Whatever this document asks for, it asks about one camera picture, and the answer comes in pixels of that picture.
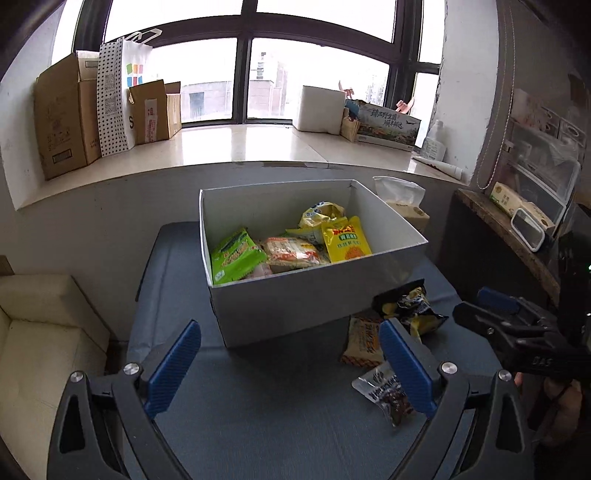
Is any clear plastic drawer unit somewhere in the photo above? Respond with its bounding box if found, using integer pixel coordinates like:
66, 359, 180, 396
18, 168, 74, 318
501, 88, 583, 222

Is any white hanging cord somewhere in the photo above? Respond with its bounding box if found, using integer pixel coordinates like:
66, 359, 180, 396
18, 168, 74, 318
475, 0, 515, 191

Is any small green snack packet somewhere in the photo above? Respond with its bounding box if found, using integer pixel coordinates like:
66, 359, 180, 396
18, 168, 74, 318
210, 226, 269, 284

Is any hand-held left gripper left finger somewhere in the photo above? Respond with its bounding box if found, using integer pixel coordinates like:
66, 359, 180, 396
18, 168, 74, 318
46, 318, 204, 480

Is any person's right hand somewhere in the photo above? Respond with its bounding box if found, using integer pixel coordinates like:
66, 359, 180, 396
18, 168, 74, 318
512, 371, 586, 433

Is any yellow snack packet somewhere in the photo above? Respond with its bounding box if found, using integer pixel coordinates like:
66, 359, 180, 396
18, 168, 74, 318
322, 216, 373, 264
286, 200, 347, 245

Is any white plastic bottle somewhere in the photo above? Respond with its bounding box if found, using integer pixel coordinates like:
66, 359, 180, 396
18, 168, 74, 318
419, 120, 446, 161

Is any small brown carton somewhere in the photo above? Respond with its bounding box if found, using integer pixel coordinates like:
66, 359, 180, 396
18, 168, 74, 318
341, 99, 362, 143

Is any orange brown snack packet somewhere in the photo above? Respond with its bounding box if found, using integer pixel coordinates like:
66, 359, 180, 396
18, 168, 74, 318
341, 314, 386, 367

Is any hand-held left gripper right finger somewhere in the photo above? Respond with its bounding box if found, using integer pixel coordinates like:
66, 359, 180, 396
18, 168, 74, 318
379, 318, 536, 480

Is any white cardboard box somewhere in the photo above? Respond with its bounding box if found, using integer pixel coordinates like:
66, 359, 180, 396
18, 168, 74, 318
198, 179, 429, 349

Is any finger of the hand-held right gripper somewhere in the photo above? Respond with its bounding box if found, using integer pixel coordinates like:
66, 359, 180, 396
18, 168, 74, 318
477, 287, 550, 325
452, 301, 533, 352

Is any white container with black lid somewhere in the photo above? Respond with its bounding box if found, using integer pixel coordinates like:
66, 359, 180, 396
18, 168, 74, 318
510, 208, 548, 252

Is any cream and green carton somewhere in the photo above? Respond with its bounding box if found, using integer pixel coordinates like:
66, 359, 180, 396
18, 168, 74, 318
489, 181, 555, 236

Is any dark window frame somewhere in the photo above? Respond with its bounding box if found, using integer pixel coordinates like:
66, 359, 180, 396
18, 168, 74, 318
74, 0, 444, 127

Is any printed landscape gift box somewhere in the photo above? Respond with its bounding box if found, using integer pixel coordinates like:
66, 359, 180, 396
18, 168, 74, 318
355, 102, 422, 151

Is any pink brown snack packet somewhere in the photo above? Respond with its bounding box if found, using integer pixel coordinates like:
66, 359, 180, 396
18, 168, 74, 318
240, 263, 273, 281

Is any cream sofa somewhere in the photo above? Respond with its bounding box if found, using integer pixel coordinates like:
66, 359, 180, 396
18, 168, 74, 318
0, 272, 112, 480

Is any clear packet with orange snack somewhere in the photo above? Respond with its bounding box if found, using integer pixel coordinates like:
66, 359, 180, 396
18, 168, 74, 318
262, 236, 331, 274

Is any rolled white paper tube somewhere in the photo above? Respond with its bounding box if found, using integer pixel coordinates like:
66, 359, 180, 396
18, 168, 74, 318
412, 154, 464, 180

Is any tissue paper pack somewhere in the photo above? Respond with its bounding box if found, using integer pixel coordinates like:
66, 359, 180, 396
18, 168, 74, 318
373, 175, 431, 234

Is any white polka dot paper bag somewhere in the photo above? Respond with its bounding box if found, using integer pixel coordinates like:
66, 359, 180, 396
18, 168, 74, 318
96, 28, 163, 158

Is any small open cardboard box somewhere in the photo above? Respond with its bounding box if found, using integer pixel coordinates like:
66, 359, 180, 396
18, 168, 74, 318
128, 79, 183, 145

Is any black and yellow chip bag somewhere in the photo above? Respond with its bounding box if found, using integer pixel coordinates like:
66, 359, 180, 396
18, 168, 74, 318
372, 279, 450, 342

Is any brown stone counter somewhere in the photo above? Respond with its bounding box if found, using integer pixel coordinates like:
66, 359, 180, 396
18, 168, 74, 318
455, 188, 561, 301

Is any clear packet with brown nuts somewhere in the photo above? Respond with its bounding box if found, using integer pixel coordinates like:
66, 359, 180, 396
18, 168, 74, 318
352, 361, 416, 428

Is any large brown cardboard box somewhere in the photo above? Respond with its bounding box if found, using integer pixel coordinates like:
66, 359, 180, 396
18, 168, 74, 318
33, 51, 102, 181

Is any white foam box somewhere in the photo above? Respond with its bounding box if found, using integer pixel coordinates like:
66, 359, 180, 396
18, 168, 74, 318
294, 85, 347, 136

